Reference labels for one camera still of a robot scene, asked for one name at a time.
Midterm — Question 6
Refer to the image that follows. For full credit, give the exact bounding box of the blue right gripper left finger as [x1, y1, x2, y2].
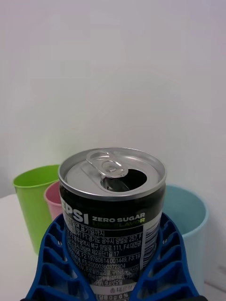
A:
[24, 213, 95, 301]

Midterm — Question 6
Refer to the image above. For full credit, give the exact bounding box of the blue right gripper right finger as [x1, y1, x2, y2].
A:
[131, 212, 201, 301]

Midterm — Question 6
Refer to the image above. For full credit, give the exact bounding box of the black drink can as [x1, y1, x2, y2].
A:
[57, 147, 168, 301]

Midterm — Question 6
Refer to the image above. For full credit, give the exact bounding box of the pale blue plastic bin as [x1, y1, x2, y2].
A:
[161, 184, 210, 296]

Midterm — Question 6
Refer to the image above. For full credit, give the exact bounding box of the pink plastic bin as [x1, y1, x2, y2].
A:
[43, 181, 64, 222]

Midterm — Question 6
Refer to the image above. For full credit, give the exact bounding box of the green plastic bin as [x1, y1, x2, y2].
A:
[12, 164, 61, 256]

